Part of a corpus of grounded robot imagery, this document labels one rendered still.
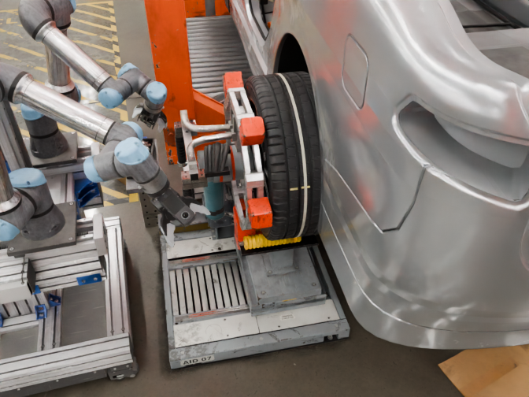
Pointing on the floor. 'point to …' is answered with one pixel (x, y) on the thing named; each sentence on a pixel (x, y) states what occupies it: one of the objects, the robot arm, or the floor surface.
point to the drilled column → (149, 210)
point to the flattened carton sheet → (490, 372)
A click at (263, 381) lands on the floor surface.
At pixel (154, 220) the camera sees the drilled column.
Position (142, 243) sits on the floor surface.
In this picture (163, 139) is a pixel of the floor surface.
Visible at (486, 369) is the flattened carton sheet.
